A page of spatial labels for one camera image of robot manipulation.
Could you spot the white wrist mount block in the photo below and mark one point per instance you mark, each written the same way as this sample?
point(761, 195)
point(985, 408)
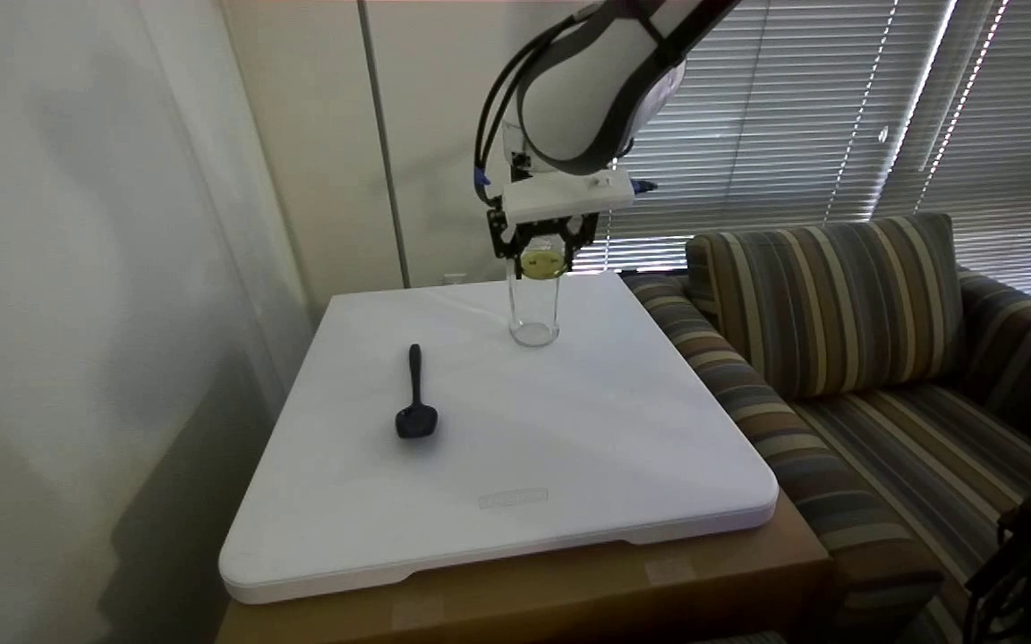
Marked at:
point(562, 195)

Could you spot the brown cardboard box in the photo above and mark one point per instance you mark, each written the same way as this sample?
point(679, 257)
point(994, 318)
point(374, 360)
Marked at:
point(562, 596)

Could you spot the striped sofa cushion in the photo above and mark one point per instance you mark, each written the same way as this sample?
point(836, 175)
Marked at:
point(824, 306)

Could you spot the gold metal jar lid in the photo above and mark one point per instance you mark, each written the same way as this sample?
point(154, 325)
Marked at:
point(541, 257)

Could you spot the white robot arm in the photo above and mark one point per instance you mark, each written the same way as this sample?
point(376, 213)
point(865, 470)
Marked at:
point(590, 82)

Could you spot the striped fabric sofa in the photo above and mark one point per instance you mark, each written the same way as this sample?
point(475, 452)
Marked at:
point(896, 476)

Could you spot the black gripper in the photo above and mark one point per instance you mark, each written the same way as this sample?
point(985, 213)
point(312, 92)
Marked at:
point(541, 222)

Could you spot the black plastic spoon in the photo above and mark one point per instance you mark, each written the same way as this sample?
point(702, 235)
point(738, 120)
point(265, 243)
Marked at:
point(417, 412)

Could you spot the clear glass jar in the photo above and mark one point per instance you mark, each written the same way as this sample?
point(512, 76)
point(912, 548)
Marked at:
point(533, 312)

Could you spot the window blinds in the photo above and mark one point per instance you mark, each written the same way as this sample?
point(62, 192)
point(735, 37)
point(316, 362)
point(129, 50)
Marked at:
point(824, 107)

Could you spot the white plastic board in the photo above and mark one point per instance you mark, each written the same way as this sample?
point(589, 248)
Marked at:
point(502, 452)

